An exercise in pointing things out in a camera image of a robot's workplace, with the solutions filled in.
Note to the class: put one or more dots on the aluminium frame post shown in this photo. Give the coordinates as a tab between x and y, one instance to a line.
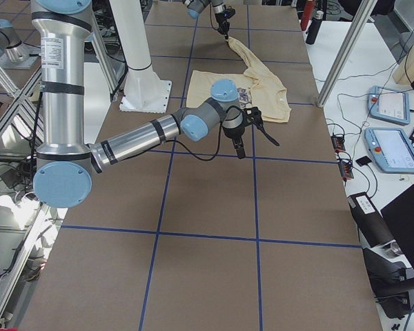
356	27

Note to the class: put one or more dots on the cream long-sleeve printed shirt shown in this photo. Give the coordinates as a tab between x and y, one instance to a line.
257	86

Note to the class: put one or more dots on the red cylindrical bottle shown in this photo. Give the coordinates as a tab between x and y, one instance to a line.
309	7

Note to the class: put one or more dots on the blue teach pendant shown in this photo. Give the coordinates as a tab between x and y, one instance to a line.
389	105
390	149

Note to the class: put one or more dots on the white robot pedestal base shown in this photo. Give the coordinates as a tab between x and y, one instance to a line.
144	91

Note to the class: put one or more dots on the black bottle with steel cap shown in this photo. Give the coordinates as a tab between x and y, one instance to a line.
314	27

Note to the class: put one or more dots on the black monitor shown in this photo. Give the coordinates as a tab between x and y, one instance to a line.
399	217

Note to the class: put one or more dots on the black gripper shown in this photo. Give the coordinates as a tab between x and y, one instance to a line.
232	132
219	18

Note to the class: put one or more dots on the upper blue teach pendant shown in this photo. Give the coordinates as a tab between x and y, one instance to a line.
389	105

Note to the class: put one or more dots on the lower blue teach pendant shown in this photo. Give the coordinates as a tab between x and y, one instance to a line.
390	149

